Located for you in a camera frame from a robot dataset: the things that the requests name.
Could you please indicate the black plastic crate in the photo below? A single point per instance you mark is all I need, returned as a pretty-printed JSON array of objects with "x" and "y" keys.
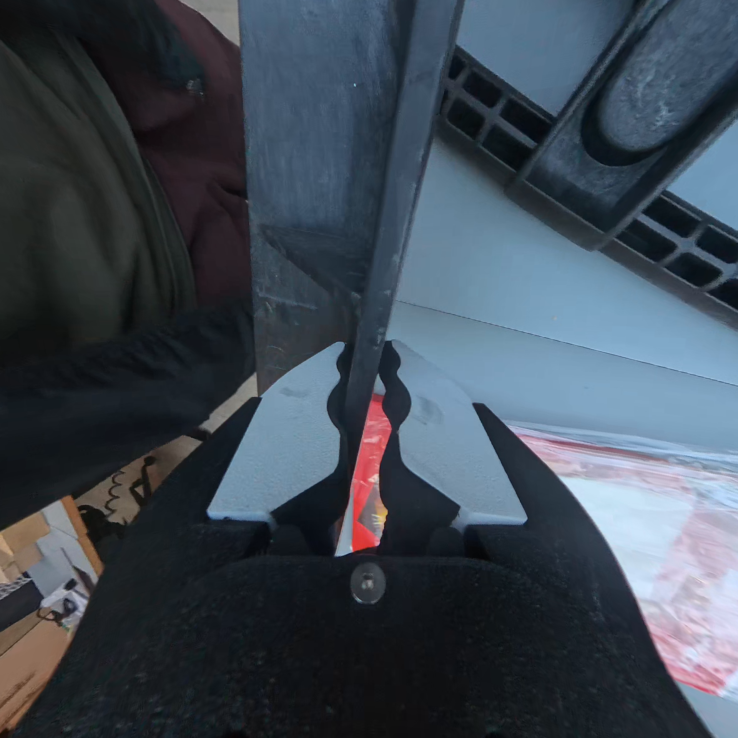
[{"x": 628, "y": 115}]

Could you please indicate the cardboard box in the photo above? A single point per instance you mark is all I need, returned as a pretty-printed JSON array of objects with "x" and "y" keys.
[{"x": 29, "y": 663}]

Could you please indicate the red white plastic package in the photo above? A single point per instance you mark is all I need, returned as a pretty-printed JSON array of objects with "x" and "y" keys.
[{"x": 651, "y": 519}]

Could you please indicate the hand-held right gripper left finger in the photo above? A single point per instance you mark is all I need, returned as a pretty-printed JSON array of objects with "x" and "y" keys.
[{"x": 277, "y": 449}]

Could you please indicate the person in dark clothing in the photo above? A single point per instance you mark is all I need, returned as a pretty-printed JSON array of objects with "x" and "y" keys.
[{"x": 86, "y": 202}]

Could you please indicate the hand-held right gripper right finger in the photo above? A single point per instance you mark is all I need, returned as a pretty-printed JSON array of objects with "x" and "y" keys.
[{"x": 461, "y": 455}]

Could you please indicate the person's left forearm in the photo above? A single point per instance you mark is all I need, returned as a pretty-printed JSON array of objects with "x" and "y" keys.
[{"x": 104, "y": 415}]

